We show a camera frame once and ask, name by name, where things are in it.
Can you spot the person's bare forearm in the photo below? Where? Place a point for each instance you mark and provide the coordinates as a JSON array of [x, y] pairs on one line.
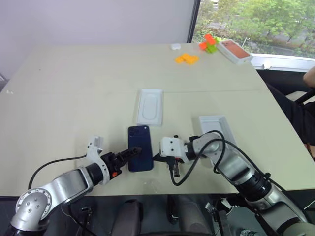
[[309, 78]]

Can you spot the dark rounded wide shape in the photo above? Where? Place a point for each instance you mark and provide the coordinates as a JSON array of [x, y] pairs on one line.
[[187, 216]]

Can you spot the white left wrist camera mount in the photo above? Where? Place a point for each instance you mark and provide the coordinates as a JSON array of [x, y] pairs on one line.
[[94, 153]]

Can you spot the black window frame post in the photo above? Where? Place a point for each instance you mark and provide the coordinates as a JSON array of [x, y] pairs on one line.
[[193, 19]]

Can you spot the grey metal bracket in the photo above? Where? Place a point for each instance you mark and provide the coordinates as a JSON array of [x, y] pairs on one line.
[[226, 218]]

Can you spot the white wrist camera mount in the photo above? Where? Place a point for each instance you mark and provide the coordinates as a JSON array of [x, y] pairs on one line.
[[94, 153], [172, 147]]

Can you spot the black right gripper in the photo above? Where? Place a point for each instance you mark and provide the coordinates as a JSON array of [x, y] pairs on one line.
[[167, 161]]

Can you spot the white box with orange phone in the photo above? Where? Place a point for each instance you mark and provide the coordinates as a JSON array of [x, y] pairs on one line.
[[235, 52]]

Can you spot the orange and green block toy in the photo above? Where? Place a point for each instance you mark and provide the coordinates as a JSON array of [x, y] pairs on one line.
[[209, 44]]

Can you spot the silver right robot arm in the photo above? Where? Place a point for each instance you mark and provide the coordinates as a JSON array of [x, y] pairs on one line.
[[233, 162]]

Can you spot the white moulded insert tray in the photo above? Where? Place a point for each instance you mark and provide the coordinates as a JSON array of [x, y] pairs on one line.
[[150, 108]]

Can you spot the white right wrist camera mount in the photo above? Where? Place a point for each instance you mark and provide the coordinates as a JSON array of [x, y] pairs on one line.
[[172, 147]]

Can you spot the white earbuds case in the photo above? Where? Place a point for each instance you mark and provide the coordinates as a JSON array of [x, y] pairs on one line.
[[175, 46]]

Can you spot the small white sill object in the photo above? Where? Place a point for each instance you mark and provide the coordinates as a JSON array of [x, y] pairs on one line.
[[266, 66]]

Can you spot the white empty phone box base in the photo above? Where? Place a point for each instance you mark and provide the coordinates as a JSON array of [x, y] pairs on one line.
[[214, 124]]

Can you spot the orange building blocks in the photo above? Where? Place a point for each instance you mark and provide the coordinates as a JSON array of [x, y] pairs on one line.
[[187, 59]]

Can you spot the white window sill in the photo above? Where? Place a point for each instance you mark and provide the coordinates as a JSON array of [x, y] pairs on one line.
[[283, 61]]

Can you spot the small black connector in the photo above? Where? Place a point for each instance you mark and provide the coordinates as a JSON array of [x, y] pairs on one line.
[[86, 210]]

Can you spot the person in dark clothing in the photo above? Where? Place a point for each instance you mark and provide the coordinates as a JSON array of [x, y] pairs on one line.
[[295, 113]]

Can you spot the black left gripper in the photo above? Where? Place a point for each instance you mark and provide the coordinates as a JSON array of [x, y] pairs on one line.
[[115, 162]]

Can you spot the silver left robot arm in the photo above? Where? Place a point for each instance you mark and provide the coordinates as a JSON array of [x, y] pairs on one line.
[[64, 183]]

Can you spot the dark blue smartphone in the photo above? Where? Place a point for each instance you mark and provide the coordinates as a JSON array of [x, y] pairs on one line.
[[140, 137]]

